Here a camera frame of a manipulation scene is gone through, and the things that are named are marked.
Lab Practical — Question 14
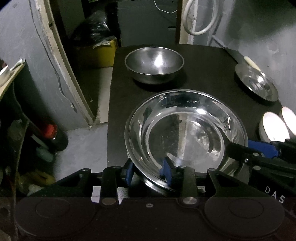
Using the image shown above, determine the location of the yellow bin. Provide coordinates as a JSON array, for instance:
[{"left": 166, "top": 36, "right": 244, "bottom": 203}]
[{"left": 92, "top": 39, "right": 117, "bottom": 68}]

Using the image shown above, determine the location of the wooden side shelf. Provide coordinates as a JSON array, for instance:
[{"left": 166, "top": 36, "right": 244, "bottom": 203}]
[{"left": 0, "top": 58, "right": 26, "bottom": 99}]

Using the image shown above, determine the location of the large steel plate front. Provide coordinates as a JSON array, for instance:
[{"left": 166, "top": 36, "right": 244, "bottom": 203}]
[{"left": 125, "top": 89, "right": 248, "bottom": 194}]

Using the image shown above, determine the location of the black garbage bag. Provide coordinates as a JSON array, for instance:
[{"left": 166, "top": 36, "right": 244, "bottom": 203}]
[{"left": 71, "top": 10, "right": 117, "bottom": 45}]

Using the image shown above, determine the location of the red capped dark bottle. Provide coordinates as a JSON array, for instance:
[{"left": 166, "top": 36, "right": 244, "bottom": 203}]
[{"left": 44, "top": 124, "right": 69, "bottom": 152}]

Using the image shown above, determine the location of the dark grey cabinet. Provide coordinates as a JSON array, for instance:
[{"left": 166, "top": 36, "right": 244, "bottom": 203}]
[{"left": 117, "top": 1, "right": 178, "bottom": 47}]

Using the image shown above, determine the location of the steel plate with sticker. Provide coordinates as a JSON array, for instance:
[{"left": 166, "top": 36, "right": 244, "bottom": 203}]
[{"left": 235, "top": 64, "right": 278, "bottom": 102}]

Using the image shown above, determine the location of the white hose loop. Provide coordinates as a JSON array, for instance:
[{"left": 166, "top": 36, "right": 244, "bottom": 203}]
[{"left": 182, "top": 0, "right": 219, "bottom": 36}]

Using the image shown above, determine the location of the deep steel bowl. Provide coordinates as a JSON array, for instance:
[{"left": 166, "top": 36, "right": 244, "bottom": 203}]
[{"left": 125, "top": 47, "right": 185, "bottom": 84}]

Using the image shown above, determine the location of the white ceramic bowl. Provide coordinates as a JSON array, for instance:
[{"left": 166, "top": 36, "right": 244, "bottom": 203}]
[
  {"left": 279, "top": 106, "right": 296, "bottom": 138},
  {"left": 258, "top": 111, "right": 290, "bottom": 143}
]

